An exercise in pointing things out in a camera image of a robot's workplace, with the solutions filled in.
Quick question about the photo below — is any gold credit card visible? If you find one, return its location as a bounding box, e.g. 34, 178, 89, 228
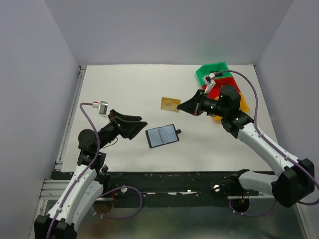
160, 97, 181, 113

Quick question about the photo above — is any black leather card holder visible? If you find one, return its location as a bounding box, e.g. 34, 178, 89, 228
145, 123, 182, 149

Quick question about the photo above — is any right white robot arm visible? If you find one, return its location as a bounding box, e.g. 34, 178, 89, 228
177, 85, 315, 208

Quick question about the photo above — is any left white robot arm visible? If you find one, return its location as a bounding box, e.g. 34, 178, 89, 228
34, 110, 147, 239

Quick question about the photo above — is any red plastic bin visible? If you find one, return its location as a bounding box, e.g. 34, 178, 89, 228
208, 76, 241, 99

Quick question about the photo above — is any green plastic bin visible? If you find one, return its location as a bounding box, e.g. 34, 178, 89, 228
195, 62, 229, 86

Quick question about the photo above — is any yellow plastic bin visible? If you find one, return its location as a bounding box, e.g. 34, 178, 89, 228
213, 92, 250, 123

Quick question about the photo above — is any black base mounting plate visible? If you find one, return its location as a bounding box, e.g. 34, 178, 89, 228
87, 170, 265, 209

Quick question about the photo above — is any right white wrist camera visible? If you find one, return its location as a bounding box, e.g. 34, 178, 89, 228
202, 72, 216, 95

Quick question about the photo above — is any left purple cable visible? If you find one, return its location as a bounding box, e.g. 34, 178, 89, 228
46, 101, 143, 239

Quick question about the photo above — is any purple cable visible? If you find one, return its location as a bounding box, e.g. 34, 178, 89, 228
46, 101, 143, 239
214, 69, 319, 217

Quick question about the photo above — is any aluminium extrusion rail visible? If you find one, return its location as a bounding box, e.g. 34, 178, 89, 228
39, 65, 87, 200

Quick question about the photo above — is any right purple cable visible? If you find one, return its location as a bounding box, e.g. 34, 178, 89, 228
214, 69, 319, 217

